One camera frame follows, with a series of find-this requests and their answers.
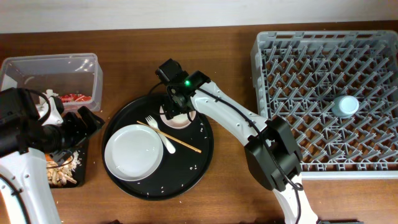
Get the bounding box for wooden chopstick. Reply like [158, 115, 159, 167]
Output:
[136, 121, 202, 153]

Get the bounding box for white dinner plate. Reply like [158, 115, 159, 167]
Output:
[104, 124, 164, 182]

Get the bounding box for pink shallow bowl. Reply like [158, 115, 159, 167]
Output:
[159, 106, 197, 129]

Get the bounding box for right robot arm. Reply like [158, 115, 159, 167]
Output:
[155, 58, 318, 223]

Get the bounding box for round black serving tray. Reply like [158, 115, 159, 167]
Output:
[101, 93, 214, 201]

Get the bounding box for red snack wrapper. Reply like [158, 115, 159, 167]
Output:
[59, 93, 91, 103]

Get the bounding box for light blue cup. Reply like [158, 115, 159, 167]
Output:
[331, 95, 359, 118]

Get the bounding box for white plastic fork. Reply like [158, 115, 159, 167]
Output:
[146, 116, 176, 154]

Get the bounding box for grey dishwasher rack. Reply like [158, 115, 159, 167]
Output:
[251, 30, 397, 180]

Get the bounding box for black rectangular tray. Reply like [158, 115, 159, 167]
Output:
[61, 141, 89, 188]

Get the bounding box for clear plastic bin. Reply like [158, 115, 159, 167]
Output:
[1, 53, 103, 111]

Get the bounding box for white tissue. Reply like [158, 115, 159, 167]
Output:
[39, 89, 59, 104]

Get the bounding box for rice and food scraps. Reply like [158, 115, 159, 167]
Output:
[45, 151, 81, 188]

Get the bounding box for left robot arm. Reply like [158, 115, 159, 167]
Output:
[1, 88, 104, 223]

